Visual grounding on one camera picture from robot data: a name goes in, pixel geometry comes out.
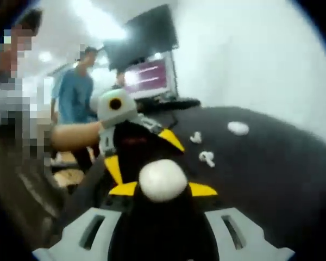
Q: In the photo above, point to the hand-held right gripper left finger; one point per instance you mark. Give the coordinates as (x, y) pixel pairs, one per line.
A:
(81, 233)

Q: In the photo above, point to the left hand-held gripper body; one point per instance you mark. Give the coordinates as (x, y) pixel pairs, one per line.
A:
(125, 108)

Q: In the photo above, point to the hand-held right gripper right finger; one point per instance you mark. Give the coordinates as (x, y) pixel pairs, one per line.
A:
(247, 236)

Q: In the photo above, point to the white earphone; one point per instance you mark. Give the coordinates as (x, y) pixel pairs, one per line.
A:
(195, 137)
(207, 158)

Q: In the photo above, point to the white oval charging case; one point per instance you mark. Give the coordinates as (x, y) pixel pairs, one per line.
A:
(163, 179)

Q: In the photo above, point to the white rounded rectangular charging case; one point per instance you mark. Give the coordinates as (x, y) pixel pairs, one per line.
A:
(237, 128)

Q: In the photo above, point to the black keyboard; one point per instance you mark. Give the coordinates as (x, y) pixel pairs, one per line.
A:
(176, 104)

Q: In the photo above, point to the laptop with purple screen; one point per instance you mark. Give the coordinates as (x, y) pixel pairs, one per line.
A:
(152, 79)

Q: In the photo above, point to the black table mat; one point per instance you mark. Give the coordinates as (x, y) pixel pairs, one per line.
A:
(274, 176)

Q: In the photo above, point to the black monitor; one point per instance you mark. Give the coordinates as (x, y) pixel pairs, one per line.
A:
(144, 35)

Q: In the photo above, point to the person's head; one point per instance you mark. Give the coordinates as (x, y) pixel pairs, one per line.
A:
(30, 19)

